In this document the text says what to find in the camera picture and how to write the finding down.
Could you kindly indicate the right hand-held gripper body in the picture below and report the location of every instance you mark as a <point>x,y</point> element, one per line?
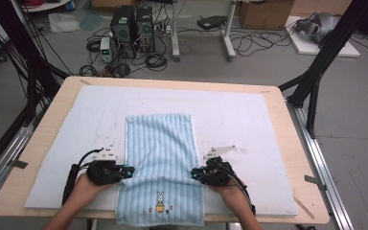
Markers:
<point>217,174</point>

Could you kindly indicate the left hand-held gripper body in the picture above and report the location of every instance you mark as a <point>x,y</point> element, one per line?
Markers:
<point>103,172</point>

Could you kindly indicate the blue striped towel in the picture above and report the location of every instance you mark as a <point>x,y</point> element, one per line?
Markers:
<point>159,147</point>

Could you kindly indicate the person's left hand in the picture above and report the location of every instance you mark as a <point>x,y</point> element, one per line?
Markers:
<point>86,190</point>

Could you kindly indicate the person's right hand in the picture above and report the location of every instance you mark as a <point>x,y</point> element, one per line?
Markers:
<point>233,193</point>

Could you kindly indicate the white grid mat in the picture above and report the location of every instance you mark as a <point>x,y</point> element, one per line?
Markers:
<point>236,121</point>

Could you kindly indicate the black tape piece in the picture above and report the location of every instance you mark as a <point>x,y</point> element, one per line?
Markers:
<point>20,164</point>

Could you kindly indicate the wooden strip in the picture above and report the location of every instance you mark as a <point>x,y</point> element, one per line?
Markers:
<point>303,207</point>

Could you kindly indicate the grey tape piece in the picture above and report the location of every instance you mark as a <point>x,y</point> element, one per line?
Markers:
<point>314,182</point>

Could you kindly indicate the white power supply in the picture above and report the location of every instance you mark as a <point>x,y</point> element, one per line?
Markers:
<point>106,49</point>

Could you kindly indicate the large black computer tower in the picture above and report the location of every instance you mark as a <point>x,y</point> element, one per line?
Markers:
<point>123,30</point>

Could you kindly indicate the white desk leg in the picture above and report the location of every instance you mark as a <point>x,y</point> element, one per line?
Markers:
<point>175,32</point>
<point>228,35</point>

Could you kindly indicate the slim black computer tower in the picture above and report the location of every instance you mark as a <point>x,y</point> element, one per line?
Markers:
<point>145,28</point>

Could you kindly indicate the flat black device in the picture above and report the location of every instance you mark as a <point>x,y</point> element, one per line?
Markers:
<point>211,21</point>

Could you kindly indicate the white board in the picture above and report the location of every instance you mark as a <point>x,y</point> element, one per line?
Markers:
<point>306,48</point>

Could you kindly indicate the clear plastic bag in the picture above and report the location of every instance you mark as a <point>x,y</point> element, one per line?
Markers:
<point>63,23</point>

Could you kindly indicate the brown cardboard box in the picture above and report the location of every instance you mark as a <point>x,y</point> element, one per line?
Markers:
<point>265,14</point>

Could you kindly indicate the grey headset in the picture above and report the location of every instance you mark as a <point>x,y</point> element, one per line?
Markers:
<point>321,25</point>

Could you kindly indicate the aluminium rail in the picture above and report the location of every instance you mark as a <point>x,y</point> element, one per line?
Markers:
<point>319,166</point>
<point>3,159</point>

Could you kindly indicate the black frame stand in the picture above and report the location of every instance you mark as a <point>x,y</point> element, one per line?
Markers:
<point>319,67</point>
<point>19,48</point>

